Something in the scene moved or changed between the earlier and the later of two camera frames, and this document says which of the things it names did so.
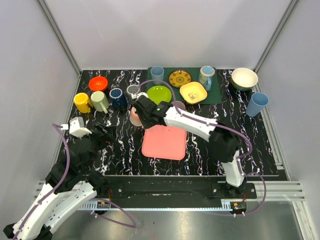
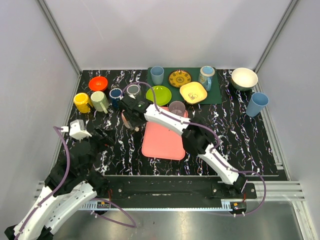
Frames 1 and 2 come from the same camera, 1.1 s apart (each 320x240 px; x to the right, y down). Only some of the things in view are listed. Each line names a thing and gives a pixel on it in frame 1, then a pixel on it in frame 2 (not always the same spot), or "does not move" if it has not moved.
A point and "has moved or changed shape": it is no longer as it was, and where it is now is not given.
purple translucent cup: (179, 104) does not move
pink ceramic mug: (134, 117) has moved or changed shape
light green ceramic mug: (100, 101) does not move
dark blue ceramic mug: (117, 98) does not move
